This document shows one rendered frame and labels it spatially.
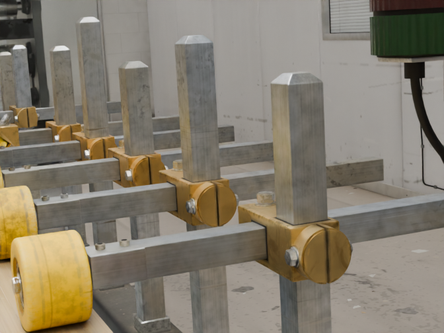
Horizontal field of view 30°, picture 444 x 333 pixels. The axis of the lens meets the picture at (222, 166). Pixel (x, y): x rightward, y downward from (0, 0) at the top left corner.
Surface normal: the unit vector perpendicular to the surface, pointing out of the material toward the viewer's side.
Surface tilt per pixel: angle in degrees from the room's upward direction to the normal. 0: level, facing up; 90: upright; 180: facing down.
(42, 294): 90
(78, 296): 101
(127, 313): 0
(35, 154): 90
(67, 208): 90
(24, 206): 53
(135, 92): 90
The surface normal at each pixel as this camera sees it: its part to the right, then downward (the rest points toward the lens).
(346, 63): -0.92, 0.11
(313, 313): 0.39, 0.13
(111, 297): -0.06, -0.98
